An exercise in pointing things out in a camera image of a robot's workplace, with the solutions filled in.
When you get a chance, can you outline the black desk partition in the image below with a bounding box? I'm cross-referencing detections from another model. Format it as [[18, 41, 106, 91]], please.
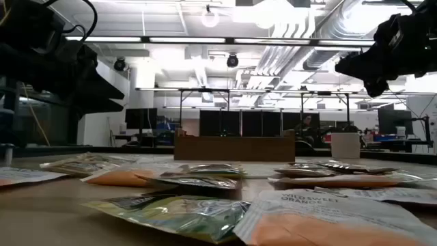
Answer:
[[199, 109, 322, 138]]

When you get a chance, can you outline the black distant workstation frame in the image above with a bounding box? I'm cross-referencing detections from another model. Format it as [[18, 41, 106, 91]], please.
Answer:
[[299, 90, 352, 133], [177, 87, 231, 130]]

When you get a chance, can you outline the white pot with green plant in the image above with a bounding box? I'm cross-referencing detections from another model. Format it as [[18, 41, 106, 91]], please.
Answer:
[[330, 124, 361, 160]]

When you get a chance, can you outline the yellow green Ahmad tea packet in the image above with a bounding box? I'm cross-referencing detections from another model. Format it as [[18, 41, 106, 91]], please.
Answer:
[[70, 151, 141, 163], [81, 193, 253, 245], [159, 163, 247, 179], [313, 159, 401, 175]]

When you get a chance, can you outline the white round woven placemat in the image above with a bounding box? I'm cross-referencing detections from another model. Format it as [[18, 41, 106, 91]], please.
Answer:
[[135, 155, 328, 180]]

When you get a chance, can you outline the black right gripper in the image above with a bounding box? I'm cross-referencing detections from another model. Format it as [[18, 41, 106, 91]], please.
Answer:
[[334, 3, 419, 98]]

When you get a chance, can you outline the black computer monitor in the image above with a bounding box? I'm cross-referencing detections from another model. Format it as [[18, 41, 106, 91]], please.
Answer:
[[124, 107, 158, 131], [377, 108, 414, 136]]

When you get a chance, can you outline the yellow hanging cable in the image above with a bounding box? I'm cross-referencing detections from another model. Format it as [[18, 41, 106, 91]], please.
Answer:
[[20, 81, 51, 147]]

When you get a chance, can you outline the wooden tea box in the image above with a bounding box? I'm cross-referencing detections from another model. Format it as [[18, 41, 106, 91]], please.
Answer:
[[173, 128, 296, 163]]

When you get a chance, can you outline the round white ceiling lamp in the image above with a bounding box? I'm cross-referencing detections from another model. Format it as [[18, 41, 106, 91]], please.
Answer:
[[200, 5, 221, 29]]

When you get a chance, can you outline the metal frame post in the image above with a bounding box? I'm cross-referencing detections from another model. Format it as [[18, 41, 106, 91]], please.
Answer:
[[0, 142, 15, 167]]

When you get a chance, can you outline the person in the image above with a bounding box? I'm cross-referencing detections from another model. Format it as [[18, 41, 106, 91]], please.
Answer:
[[294, 113, 322, 146]]

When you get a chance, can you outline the white orange Tazo tea packet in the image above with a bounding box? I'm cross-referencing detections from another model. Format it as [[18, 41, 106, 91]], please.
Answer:
[[313, 186, 437, 207], [0, 166, 68, 188], [268, 172, 426, 189], [80, 167, 173, 189], [233, 188, 437, 246]]

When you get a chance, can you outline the overhead light bar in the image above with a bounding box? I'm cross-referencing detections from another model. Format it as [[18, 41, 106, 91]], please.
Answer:
[[64, 35, 376, 48]]

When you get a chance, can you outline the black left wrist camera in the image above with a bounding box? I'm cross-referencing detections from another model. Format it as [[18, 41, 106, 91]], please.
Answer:
[[44, 22, 88, 64]]

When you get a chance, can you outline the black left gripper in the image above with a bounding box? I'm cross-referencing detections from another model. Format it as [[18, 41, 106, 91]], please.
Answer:
[[0, 32, 126, 117]]

